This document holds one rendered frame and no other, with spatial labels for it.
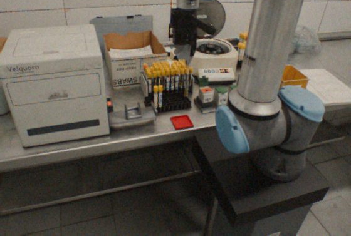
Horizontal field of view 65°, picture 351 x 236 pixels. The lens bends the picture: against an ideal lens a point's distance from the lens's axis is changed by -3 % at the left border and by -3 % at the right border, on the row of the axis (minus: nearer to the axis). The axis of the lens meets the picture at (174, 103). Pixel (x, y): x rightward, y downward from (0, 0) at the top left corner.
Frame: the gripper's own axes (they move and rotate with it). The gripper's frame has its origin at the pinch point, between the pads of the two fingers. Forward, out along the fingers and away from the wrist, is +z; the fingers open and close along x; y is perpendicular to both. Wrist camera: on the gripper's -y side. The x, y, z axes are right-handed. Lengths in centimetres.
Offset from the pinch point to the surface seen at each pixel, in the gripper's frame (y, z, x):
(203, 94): -4.5, 11.1, 6.2
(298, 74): -52, 10, 3
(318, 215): -89, 106, 21
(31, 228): 80, 106, -22
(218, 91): -11.5, 11.4, 5.1
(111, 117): 30.5, 14.1, 8.0
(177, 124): 7.9, 17.9, 13.1
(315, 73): -73, 17, -6
